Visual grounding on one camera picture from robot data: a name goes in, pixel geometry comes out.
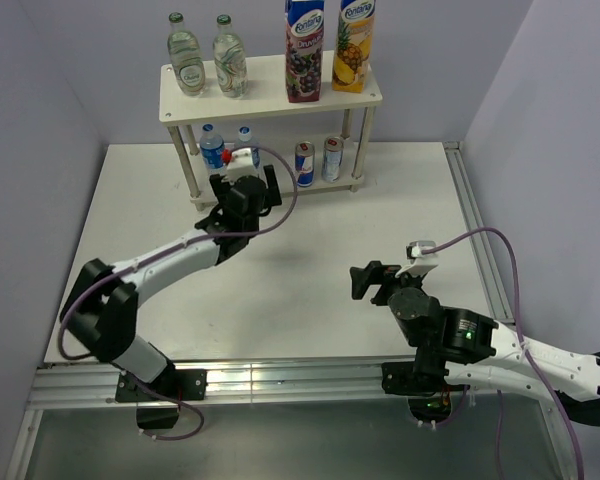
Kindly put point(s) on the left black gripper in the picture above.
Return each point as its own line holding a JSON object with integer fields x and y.
{"x": 271, "y": 193}

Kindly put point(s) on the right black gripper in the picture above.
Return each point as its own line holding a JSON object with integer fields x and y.
{"x": 373, "y": 274}

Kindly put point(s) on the plastic water bottle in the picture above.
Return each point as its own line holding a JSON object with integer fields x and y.
{"x": 246, "y": 138}
{"x": 212, "y": 147}

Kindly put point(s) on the blue red energy can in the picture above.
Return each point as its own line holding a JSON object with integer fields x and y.
{"x": 304, "y": 160}

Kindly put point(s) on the silver energy can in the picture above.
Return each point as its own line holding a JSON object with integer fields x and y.
{"x": 332, "y": 158}

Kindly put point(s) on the purple juice carton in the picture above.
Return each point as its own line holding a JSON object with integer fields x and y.
{"x": 304, "y": 35}

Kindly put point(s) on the pineapple juice carton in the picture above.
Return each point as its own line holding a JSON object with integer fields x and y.
{"x": 353, "y": 45}

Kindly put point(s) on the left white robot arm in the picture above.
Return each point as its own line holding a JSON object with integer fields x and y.
{"x": 101, "y": 310}

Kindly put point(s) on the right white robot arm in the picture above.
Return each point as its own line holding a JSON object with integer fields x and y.
{"x": 456, "y": 348}

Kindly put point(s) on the white two-tier shelf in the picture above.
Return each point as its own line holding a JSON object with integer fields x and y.
{"x": 266, "y": 97}

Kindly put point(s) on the right glass water bottle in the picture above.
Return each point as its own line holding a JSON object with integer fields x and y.
{"x": 230, "y": 59}

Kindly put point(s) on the glass water bottle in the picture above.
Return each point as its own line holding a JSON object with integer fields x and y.
{"x": 230, "y": 59}
{"x": 185, "y": 56}

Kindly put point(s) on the left glass water bottle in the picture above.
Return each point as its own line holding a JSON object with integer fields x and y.
{"x": 185, "y": 56}

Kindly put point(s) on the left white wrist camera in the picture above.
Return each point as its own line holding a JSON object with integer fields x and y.
{"x": 239, "y": 163}

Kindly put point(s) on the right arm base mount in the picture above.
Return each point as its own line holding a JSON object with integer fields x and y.
{"x": 416, "y": 378}

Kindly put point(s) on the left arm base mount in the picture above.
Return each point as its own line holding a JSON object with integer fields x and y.
{"x": 158, "y": 405}

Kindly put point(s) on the aluminium frame rail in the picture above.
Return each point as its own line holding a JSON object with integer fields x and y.
{"x": 327, "y": 360}

